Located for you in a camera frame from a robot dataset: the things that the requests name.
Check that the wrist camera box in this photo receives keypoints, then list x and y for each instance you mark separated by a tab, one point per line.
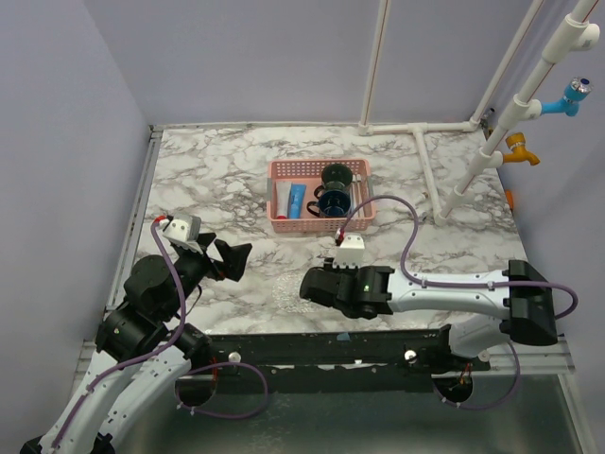
350	252
182	230

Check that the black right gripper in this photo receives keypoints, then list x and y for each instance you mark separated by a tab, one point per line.
329	269

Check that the pink plastic basket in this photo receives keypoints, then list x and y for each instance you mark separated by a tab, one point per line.
308	172

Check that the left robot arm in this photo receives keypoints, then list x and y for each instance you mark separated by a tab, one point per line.
143	346

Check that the dark green mug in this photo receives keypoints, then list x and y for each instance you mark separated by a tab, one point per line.
334	177

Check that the white toothbrush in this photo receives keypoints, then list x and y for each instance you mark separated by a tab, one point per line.
359	186

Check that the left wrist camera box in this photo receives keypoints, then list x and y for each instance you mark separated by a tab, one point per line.
182	230

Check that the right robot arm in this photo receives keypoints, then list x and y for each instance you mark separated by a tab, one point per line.
515	305

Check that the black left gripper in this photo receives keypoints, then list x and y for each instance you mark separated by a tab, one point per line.
234	256

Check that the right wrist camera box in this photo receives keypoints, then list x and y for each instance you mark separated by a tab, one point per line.
350	252

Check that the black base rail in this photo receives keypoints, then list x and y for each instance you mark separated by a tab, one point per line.
345	362

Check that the yellow faucet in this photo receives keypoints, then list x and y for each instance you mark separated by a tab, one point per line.
517	145

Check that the dark blue mug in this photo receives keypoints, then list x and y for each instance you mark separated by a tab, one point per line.
331	204

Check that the grey toothbrush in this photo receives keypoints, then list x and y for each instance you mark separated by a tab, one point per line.
354	196

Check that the white pvc pipe frame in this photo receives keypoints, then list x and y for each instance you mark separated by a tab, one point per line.
574	33

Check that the blue faucet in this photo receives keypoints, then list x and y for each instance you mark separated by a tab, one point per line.
575	91

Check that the blue toothpaste tube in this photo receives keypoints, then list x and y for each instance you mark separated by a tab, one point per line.
296	198

